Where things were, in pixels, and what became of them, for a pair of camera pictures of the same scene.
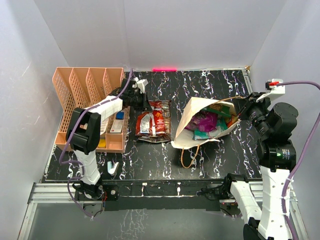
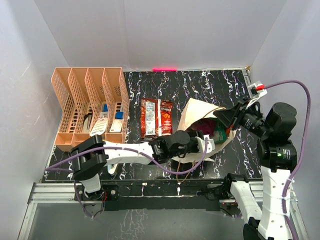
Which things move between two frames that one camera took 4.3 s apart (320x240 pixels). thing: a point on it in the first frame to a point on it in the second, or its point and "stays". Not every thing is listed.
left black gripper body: (138, 101) to (191, 147)
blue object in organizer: (120, 115) stays
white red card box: (116, 126) stays
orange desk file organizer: (79, 87) stays
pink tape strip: (164, 69) stays
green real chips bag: (223, 109) to (220, 132)
